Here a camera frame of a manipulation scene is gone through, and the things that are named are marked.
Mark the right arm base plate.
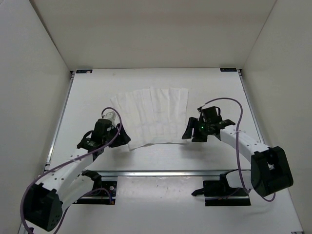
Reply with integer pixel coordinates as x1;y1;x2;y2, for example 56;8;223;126
191;180;251;207

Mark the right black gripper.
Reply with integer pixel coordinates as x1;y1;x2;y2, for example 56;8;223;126
182;117;211;142

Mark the right blue corner label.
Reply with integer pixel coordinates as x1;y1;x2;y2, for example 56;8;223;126
220;68;237;72

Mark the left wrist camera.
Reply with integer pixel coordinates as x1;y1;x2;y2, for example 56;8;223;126
101;111;117;126

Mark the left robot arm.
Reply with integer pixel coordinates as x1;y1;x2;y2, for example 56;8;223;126
21;118;131;232

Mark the white pleated skirt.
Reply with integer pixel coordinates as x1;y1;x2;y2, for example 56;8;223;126
110;87;189;151

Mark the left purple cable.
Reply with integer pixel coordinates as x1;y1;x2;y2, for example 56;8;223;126
19;107;122;234

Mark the left blue corner label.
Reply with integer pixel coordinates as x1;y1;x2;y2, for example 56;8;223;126
76;69;93;74

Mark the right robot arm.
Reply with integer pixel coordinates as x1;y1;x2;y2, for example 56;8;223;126
182;106;293;197

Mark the aluminium table front rail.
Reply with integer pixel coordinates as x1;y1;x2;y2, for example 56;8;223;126
46;169;275;177

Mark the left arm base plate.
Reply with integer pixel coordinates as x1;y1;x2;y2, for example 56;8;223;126
75;177;117;205

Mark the blue corner label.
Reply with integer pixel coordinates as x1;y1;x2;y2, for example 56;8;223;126
220;68;237;72
76;69;93;74

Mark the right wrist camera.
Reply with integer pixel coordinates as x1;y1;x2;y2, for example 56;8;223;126
197;106;222;122

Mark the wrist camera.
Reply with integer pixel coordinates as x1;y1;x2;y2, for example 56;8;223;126
197;106;222;122
101;111;117;126

